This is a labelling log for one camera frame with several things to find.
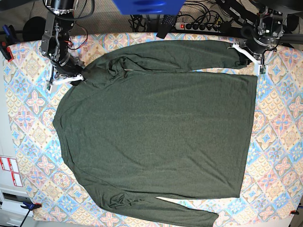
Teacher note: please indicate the white power strip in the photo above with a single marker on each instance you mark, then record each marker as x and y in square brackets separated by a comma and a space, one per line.
[186, 26]

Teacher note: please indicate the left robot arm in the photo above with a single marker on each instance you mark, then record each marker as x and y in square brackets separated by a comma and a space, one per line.
[265, 30]

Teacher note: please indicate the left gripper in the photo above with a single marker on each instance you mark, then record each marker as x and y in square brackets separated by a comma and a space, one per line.
[256, 47]

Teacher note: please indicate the black remote control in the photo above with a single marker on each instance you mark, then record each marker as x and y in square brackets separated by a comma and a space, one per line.
[167, 23]

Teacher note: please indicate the colourful patterned tablecloth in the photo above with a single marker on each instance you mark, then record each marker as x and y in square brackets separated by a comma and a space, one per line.
[273, 182]

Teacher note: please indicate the blue clamp bottom left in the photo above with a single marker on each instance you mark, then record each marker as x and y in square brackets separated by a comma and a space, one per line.
[29, 207]

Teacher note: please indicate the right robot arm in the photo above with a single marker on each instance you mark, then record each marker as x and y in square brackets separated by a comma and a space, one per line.
[56, 44]

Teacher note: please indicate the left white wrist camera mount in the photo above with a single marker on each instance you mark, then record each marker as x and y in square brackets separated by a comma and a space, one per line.
[257, 59]

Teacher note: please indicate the blue clamp top left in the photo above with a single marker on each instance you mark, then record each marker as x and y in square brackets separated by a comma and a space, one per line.
[4, 46]

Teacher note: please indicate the dark green long-sleeve shirt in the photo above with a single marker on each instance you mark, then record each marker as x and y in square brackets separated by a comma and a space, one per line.
[151, 124]

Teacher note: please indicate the blue plastic box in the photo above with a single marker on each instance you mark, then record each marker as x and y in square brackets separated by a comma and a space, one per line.
[157, 7]

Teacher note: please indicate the orange clamp bottom right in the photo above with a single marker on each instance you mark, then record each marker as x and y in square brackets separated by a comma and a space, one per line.
[294, 212]

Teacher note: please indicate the blue clamp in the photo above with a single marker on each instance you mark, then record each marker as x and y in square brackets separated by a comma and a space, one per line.
[29, 207]
[4, 46]

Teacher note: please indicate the red white labels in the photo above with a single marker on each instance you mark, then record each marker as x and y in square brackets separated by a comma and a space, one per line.
[9, 167]

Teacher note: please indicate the black round stand base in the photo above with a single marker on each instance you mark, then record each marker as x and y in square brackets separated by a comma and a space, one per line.
[33, 29]

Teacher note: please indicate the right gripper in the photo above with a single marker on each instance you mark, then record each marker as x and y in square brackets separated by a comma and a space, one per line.
[71, 66]

